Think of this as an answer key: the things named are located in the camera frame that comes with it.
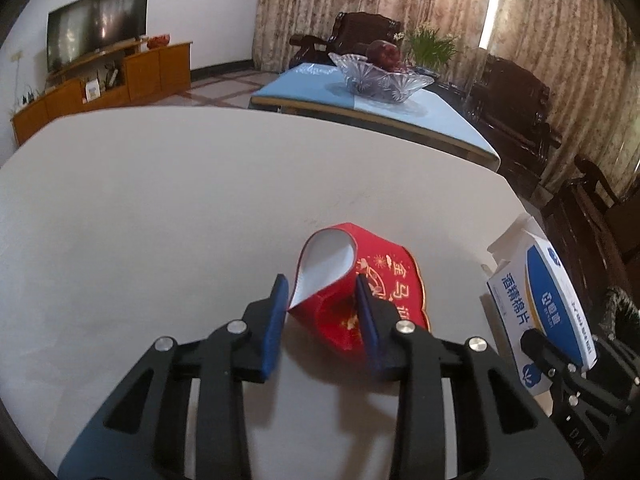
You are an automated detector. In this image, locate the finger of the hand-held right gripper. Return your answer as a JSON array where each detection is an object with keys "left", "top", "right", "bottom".
[
  {"left": 520, "top": 329, "right": 587, "bottom": 381},
  {"left": 592, "top": 336, "right": 640, "bottom": 383}
]

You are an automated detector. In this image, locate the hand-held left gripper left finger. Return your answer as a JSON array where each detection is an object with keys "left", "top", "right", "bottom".
[{"left": 57, "top": 273, "right": 291, "bottom": 480}]

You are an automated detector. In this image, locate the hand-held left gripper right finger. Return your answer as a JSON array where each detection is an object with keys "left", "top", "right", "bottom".
[{"left": 353, "top": 275, "right": 584, "bottom": 480}]

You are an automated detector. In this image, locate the blue white cardboard box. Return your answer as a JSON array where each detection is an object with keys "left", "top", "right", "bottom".
[{"left": 485, "top": 212, "right": 601, "bottom": 392}]

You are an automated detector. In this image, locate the red paper envelope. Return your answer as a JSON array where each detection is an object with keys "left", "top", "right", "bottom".
[{"left": 287, "top": 222, "right": 432, "bottom": 357}]

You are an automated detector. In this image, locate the dark wooden armchair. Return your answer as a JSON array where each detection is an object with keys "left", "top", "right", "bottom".
[
  {"left": 288, "top": 11, "right": 404, "bottom": 69},
  {"left": 464, "top": 53, "right": 564, "bottom": 187},
  {"left": 541, "top": 154, "right": 640, "bottom": 313}
]

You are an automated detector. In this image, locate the wooden coffee table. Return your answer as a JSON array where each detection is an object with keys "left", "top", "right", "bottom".
[{"left": 248, "top": 95, "right": 483, "bottom": 162}]

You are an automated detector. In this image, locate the glass fruit bowl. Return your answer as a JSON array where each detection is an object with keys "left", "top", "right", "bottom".
[{"left": 327, "top": 51, "right": 436, "bottom": 106}]

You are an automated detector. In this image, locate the light blue tablecloth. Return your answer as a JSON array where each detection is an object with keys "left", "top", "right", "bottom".
[{"left": 249, "top": 62, "right": 501, "bottom": 172}]

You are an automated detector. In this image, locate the dark wooden side table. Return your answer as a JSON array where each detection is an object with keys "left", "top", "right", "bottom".
[{"left": 425, "top": 74, "right": 473, "bottom": 113}]

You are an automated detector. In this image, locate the red apple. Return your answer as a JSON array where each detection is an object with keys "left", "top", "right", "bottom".
[{"left": 367, "top": 40, "right": 402, "bottom": 69}]

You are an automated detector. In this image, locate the wooden television cabinet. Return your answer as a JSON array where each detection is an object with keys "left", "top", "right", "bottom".
[{"left": 10, "top": 41, "right": 194, "bottom": 146}]

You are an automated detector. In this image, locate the potted narcissus plant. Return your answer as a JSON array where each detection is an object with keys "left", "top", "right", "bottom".
[{"left": 399, "top": 22, "right": 462, "bottom": 69}]

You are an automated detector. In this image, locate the patterned beige curtain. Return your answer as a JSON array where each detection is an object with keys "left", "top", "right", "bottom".
[{"left": 251, "top": 0, "right": 640, "bottom": 203}]

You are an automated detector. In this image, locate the flat screen television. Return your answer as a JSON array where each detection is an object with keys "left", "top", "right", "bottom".
[{"left": 46, "top": 0, "right": 150, "bottom": 74}]

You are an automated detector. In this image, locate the power strip with cables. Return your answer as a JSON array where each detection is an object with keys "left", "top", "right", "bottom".
[{"left": 9, "top": 86, "right": 42, "bottom": 112}]

